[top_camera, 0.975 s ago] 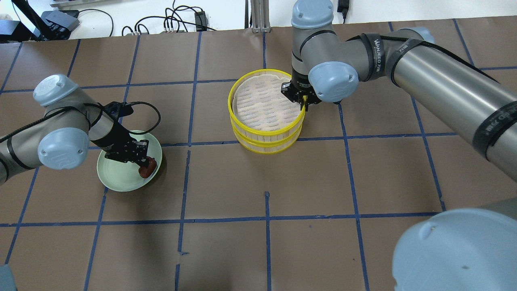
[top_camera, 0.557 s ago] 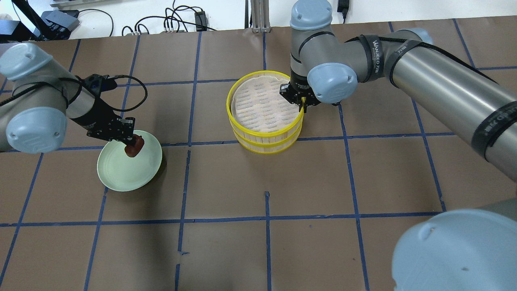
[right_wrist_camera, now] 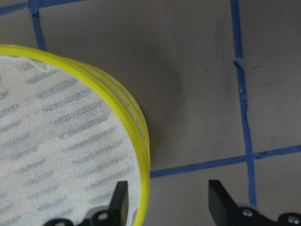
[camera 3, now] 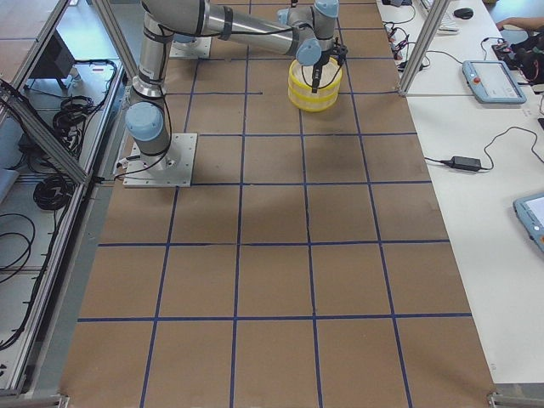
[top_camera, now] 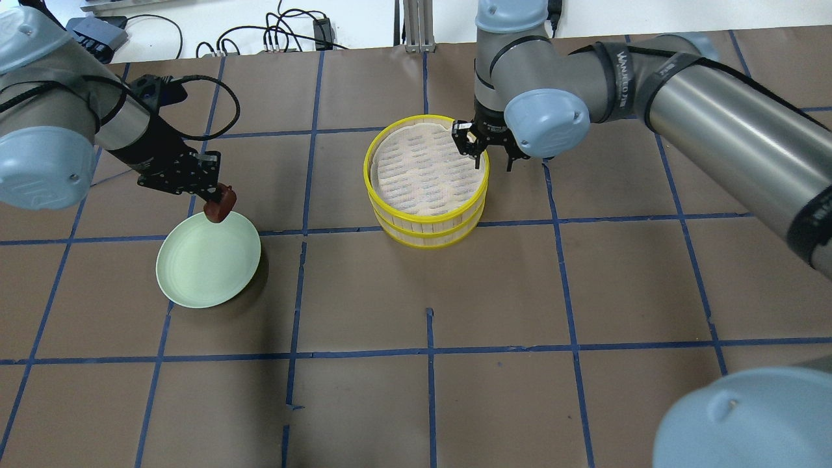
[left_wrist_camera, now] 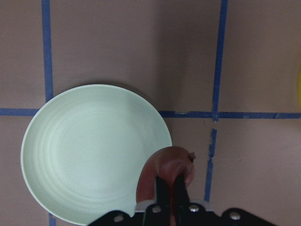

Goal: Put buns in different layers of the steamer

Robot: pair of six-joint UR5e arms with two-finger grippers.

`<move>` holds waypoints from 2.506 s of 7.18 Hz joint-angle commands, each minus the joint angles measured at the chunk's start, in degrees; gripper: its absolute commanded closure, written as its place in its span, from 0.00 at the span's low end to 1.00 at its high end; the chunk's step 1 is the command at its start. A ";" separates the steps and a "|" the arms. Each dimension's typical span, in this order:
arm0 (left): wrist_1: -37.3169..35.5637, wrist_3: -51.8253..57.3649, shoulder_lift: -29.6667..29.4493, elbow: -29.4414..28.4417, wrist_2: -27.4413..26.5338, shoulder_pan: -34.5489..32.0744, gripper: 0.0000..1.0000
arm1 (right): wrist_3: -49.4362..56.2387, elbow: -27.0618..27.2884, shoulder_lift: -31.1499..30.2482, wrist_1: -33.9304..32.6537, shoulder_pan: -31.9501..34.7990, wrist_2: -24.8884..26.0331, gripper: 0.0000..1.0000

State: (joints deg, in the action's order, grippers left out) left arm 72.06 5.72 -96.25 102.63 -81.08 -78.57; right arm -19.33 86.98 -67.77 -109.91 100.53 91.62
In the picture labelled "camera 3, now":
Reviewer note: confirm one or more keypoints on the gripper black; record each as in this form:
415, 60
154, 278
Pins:
317, 70

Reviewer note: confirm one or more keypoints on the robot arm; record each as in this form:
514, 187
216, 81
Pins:
202, 110

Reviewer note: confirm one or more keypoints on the black computer mouse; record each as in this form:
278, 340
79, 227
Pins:
463, 13

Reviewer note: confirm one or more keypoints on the blue teach pendant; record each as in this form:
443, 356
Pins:
529, 211
492, 83

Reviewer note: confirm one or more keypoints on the black power adapter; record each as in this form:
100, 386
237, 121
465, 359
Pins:
463, 163

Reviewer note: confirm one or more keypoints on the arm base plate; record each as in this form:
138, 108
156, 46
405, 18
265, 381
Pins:
191, 48
174, 169

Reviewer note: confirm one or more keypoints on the aluminium frame post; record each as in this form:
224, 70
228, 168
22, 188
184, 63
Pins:
425, 37

